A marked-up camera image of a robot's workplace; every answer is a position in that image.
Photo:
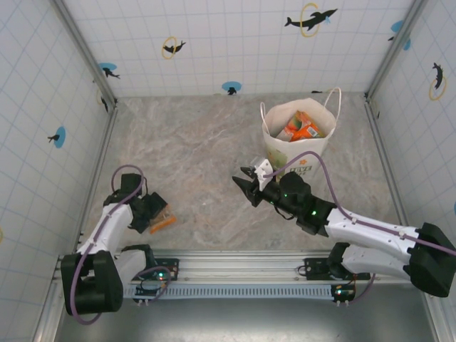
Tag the clear orange wafer packet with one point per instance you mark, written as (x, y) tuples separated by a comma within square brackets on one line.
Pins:
[(164, 222)]

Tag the white paper bag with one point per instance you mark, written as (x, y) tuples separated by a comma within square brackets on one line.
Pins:
[(306, 153)]

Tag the orange green snack packet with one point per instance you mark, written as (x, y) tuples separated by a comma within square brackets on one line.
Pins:
[(297, 121)]

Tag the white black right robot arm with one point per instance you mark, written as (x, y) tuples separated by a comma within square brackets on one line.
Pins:
[(374, 231)]

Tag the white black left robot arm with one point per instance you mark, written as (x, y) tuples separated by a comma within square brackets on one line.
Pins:
[(103, 228)]

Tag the left controller board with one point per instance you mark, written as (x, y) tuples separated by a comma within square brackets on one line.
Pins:
[(156, 281)]

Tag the controller board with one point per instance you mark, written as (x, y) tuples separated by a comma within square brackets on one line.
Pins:
[(156, 281), (343, 292)]

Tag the blue oval shark sticker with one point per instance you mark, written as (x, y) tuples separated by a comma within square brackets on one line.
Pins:
[(58, 137), (108, 69), (399, 26), (231, 87)]

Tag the right controller board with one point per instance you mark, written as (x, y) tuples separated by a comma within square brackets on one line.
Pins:
[(343, 292)]

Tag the grey metal sheet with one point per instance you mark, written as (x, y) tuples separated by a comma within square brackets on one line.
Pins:
[(231, 320)]

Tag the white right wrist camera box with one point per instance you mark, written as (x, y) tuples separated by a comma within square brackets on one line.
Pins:
[(265, 172)]

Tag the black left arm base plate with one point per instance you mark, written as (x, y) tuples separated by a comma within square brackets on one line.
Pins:
[(169, 267)]

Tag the aluminium table side rail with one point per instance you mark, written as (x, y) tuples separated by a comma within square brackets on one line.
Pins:
[(383, 156), (96, 171)]

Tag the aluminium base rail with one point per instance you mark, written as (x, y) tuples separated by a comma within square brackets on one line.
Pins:
[(231, 263)]

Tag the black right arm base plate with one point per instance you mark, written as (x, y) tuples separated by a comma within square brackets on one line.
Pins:
[(315, 267)]

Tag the aluminium frame post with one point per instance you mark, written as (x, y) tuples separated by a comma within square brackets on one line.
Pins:
[(395, 50), (85, 53)]

